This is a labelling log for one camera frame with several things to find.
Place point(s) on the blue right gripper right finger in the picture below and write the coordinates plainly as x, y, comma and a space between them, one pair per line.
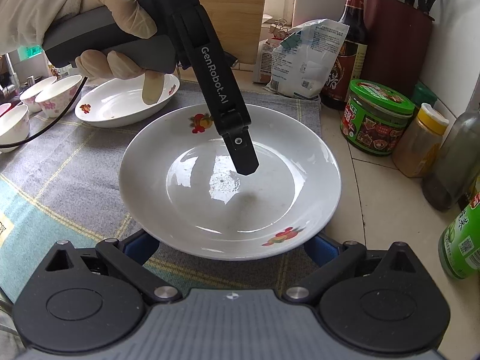
322, 249

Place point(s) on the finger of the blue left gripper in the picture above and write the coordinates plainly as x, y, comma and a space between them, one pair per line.
241, 150

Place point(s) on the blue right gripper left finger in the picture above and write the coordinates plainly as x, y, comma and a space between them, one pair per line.
140, 246

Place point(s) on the large white plate fruit decals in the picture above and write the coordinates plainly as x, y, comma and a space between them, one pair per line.
178, 182

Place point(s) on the white plate back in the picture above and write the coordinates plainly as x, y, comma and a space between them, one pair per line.
118, 103

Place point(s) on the white bowl front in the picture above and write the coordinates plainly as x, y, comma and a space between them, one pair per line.
15, 125

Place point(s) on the white bowl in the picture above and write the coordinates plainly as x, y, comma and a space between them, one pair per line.
15, 125
54, 99
28, 97

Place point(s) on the gloved left hand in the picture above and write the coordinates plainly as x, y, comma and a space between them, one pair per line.
132, 19

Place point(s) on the bamboo cutting board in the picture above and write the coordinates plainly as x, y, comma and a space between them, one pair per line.
232, 15

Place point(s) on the grey teal dish towel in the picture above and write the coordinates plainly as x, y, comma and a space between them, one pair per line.
64, 186

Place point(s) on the white plastic food bag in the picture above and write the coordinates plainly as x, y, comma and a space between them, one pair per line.
296, 62

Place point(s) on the yellow lid spice jar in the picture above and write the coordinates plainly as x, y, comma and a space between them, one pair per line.
418, 147

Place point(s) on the dark soy sauce bottle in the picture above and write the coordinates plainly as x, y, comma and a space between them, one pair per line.
349, 62

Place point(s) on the green lid sauce jar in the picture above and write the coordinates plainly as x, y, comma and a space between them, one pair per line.
375, 117

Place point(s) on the green pickle jar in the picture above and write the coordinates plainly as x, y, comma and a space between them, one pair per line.
459, 243

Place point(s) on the dark glass oil bottle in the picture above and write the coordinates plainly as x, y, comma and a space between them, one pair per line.
457, 164

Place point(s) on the brown knife block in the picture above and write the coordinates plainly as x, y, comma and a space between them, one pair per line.
399, 32

